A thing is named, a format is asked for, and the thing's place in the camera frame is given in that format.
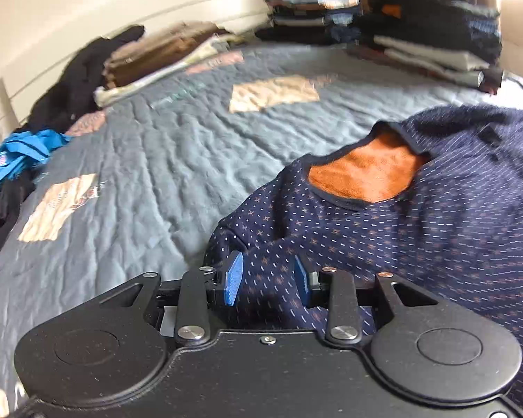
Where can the blue jacket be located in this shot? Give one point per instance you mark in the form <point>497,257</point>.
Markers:
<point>17,152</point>

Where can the black crumpled garment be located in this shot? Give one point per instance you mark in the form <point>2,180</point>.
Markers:
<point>4,209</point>

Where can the white headboard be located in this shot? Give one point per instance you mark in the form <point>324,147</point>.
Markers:
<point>69,48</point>

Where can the navy dotted top orange lining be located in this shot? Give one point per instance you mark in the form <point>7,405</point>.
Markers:
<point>375,226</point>

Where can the tall stack of folded clothes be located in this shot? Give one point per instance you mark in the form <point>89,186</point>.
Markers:
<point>427,30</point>

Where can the stack of folded brown clothes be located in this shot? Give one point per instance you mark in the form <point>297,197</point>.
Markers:
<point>157,48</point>

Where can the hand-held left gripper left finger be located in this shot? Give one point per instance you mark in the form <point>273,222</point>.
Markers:
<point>233,278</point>

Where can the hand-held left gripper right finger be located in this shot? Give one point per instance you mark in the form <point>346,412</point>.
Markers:
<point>300,281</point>

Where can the black coat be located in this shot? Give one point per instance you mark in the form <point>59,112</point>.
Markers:
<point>78,78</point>

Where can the low stack of folded clothes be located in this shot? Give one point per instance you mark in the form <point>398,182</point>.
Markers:
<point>305,17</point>

